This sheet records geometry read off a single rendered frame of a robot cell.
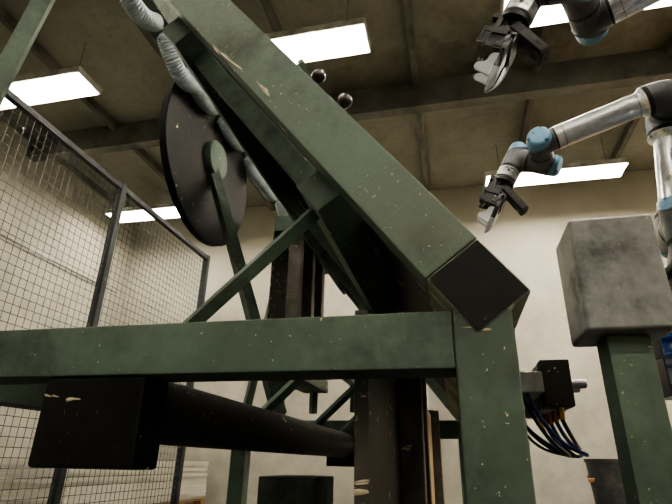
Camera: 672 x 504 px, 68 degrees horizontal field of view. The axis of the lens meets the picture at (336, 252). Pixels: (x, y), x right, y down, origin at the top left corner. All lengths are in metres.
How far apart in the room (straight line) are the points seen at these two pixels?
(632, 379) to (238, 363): 0.59
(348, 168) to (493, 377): 0.44
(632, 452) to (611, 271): 0.25
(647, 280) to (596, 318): 0.09
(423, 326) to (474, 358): 0.09
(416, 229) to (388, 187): 0.10
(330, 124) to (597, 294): 0.56
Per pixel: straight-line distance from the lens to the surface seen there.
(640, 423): 0.83
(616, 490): 5.54
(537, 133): 1.75
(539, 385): 1.07
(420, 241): 0.84
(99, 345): 1.00
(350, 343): 0.80
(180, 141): 2.16
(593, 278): 0.83
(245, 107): 1.28
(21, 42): 1.70
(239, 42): 1.23
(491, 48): 1.27
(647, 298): 0.84
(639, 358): 0.85
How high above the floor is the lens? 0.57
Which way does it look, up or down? 23 degrees up
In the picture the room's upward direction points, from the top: 1 degrees clockwise
